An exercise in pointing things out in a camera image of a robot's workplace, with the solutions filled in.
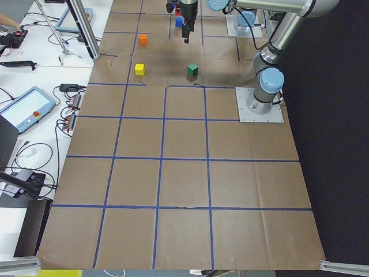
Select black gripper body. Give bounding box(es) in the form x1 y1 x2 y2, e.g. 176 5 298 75
179 0 198 20

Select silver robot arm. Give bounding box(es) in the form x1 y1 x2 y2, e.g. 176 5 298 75
207 1 339 115

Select blue wooden block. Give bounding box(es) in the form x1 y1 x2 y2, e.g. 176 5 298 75
175 17 183 28

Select green wooden block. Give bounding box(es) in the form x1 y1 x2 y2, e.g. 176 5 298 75
187 63 199 77

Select orange wooden block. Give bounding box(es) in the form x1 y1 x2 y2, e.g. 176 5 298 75
138 33 148 46

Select yellow wooden block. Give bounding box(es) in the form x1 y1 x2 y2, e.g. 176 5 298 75
134 63 145 76

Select blue teach pendant far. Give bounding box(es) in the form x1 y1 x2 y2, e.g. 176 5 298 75
55 6 96 33

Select blue teach pendant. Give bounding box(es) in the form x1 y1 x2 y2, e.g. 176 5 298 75
55 6 96 33
1 86 56 134

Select black power adapter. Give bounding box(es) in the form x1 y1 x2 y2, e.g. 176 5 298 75
59 84 78 92

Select brown cardboard table cover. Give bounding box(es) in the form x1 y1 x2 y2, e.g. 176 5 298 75
38 1 325 270

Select blue teach pendant near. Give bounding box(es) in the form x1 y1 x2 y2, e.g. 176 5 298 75
1 86 56 134

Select black monitor edge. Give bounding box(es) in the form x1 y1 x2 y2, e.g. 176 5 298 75
0 116 18 171

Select aluminium profile bottom left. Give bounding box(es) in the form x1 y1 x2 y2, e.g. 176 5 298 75
1 256 43 276

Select aluminium profile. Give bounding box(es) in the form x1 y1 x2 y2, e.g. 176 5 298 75
1 256 43 276
319 260 368 276

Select aluminium profile bottom right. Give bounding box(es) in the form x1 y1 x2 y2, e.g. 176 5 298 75
319 260 368 276

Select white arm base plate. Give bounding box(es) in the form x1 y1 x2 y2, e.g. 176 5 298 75
225 15 263 39
235 87 284 123

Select aluminium frame post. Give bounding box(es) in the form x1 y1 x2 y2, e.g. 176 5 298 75
66 0 101 61

